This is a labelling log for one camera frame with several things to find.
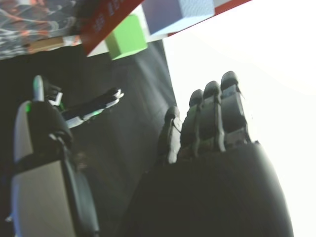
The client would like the blue cube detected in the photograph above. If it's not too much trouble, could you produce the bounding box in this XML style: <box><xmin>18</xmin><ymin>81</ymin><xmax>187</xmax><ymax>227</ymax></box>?
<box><xmin>142</xmin><ymin>0</ymin><xmax>215</xmax><ymax>36</ymax></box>

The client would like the green object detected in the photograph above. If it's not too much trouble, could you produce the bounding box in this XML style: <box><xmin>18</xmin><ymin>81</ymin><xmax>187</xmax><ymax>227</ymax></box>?
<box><xmin>105</xmin><ymin>14</ymin><xmax>149</xmax><ymax>61</ymax></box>

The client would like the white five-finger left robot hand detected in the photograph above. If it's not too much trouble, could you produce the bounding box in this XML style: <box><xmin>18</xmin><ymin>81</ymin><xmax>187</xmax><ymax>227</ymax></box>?
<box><xmin>11</xmin><ymin>71</ymin><xmax>295</xmax><ymax>237</ymax></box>

